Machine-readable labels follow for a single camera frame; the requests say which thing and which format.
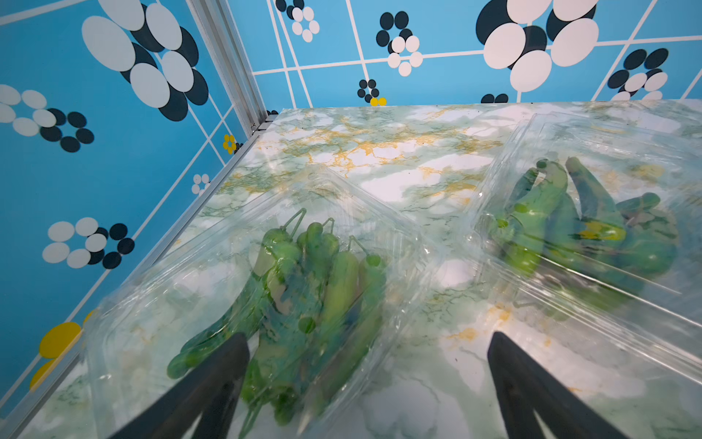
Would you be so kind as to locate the aluminium corner post left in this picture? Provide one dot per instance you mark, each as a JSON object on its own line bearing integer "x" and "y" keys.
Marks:
{"x": 220, "y": 33}

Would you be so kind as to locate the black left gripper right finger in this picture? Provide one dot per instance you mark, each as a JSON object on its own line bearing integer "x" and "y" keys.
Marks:
{"x": 529, "y": 396}

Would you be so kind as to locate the clear clamshell container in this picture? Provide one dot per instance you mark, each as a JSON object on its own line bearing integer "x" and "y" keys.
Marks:
{"x": 140, "y": 327}
{"x": 659, "y": 327}

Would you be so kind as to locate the green peppers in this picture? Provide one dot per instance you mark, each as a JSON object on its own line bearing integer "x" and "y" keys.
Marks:
{"x": 559, "y": 218}
{"x": 316, "y": 307}

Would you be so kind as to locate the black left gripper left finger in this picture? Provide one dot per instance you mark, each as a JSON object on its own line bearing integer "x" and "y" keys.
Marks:
{"x": 206, "y": 398}

